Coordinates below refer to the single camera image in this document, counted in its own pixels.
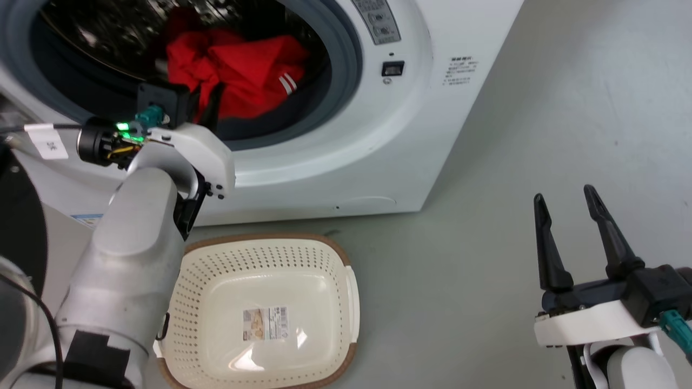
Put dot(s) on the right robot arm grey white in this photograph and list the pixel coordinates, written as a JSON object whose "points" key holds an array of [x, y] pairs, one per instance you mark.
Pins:
{"points": [[632, 367]]}

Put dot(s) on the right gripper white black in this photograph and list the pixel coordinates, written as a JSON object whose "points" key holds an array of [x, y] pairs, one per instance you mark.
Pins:
{"points": [[589, 316]]}

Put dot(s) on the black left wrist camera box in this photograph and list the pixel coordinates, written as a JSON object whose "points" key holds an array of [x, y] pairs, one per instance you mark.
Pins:
{"points": [[162, 102]]}

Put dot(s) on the grey instruction panel sticker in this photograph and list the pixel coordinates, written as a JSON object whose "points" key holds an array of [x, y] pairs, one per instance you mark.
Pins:
{"points": [[377, 20]]}

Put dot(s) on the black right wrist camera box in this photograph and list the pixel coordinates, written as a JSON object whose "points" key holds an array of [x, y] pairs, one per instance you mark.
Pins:
{"points": [[658, 292]]}

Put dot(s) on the grey rubber door gasket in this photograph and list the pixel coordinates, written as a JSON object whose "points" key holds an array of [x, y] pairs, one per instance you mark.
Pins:
{"points": [[346, 59]]}

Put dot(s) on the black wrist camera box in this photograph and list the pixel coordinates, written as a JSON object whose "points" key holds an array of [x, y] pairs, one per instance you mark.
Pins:
{"points": [[162, 102], [658, 292]]}

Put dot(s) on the cream perforated laundry basket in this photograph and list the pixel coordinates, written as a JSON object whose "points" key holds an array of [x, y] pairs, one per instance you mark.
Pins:
{"points": [[259, 281]]}

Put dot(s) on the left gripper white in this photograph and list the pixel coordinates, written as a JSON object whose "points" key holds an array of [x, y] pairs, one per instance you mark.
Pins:
{"points": [[194, 154]]}

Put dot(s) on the white front-load washing machine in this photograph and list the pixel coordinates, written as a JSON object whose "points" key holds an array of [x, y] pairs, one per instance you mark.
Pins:
{"points": [[378, 140]]}

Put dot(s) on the paper product label sticker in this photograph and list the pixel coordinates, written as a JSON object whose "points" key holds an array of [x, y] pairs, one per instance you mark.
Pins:
{"points": [[265, 323]]}

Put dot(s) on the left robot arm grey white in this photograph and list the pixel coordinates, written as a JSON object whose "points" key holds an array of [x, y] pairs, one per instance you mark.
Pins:
{"points": [[124, 254]]}

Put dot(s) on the red garment with white stripes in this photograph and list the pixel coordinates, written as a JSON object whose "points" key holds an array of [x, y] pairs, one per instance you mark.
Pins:
{"points": [[248, 70]]}

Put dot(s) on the teal left camera connector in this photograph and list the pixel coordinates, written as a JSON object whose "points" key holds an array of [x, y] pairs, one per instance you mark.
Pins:
{"points": [[150, 116]]}

